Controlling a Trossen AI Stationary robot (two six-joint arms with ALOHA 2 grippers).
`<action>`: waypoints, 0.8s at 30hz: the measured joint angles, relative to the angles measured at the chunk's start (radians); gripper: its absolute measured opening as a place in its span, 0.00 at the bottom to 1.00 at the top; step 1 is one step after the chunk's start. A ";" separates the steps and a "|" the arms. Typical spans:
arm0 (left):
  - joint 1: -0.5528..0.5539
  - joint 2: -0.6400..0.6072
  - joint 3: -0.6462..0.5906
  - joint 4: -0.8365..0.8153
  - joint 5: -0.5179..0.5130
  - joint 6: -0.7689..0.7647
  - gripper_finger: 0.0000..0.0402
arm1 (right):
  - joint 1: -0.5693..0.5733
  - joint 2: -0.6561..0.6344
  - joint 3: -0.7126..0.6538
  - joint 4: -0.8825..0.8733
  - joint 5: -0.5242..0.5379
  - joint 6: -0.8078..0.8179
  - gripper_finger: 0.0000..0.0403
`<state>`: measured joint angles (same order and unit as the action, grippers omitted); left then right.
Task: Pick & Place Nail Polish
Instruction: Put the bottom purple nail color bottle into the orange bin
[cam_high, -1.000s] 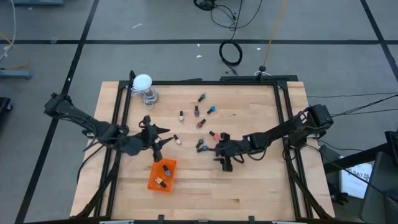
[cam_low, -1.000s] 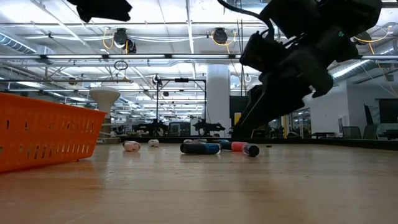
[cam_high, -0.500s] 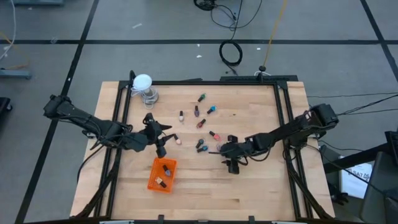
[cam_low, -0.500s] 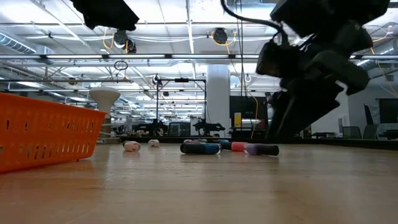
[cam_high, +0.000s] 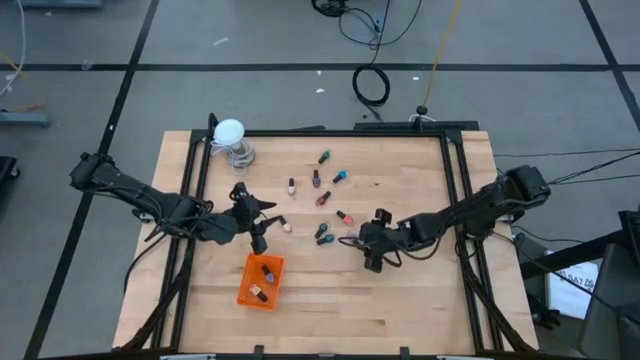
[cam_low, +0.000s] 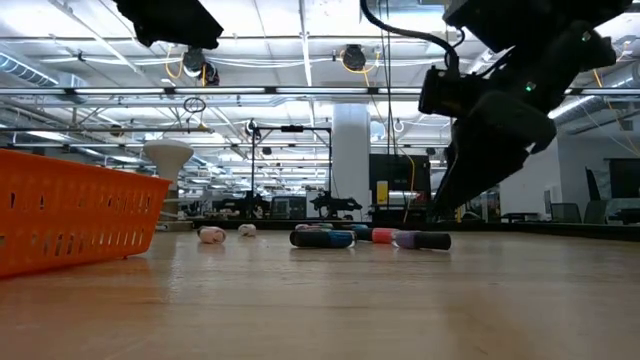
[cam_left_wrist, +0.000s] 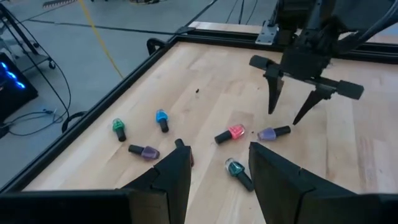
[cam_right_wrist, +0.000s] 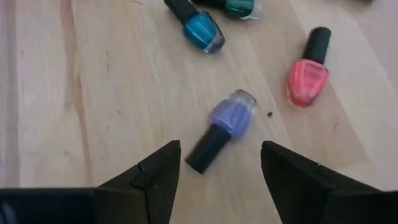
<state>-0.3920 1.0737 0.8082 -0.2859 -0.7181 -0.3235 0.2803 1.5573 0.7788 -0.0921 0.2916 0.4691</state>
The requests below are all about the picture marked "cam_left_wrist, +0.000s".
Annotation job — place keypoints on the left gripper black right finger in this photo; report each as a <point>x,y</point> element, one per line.
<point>273,183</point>

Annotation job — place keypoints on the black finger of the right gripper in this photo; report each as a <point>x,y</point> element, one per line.
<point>274,90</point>
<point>314,99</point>

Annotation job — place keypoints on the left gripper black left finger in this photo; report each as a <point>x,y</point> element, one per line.
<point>174,180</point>

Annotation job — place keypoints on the dark purple nail polish bottle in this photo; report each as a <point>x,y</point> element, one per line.
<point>150,152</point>

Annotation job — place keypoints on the red nail polish bottle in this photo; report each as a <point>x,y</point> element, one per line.
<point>179,143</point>

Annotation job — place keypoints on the teal nail polish bottle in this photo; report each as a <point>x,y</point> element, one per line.
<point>234,168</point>

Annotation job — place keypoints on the lilac nail polish bottle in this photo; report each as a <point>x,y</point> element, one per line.
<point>267,133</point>

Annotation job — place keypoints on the pink nail polish bottle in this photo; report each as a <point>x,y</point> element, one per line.
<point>236,131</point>

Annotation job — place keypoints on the blue nail polish bottle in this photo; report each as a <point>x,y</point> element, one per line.
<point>161,116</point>

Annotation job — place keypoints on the green nail polish bottle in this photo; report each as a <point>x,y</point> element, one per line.
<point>118,125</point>

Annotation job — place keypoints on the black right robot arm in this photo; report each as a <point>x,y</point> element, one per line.
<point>292,12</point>

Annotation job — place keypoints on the black computer with blue lights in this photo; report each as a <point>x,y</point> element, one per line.
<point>12,90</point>

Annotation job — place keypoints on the black wheeled cart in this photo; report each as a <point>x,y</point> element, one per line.
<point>28,56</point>

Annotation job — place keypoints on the grey toothed strip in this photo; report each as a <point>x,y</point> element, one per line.
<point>59,3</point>

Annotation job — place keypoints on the black aluminium table frame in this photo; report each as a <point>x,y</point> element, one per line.
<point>124,84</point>

